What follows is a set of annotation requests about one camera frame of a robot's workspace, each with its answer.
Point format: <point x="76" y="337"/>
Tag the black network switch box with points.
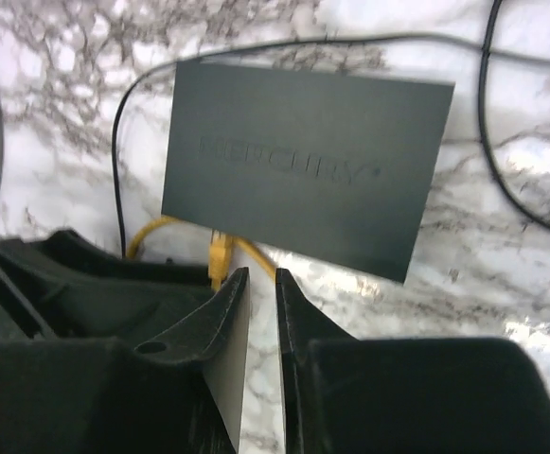
<point x="334" y="167"/>

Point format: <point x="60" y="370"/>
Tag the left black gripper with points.
<point x="104" y="355"/>

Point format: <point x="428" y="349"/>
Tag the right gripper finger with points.
<point x="415" y="395"/>

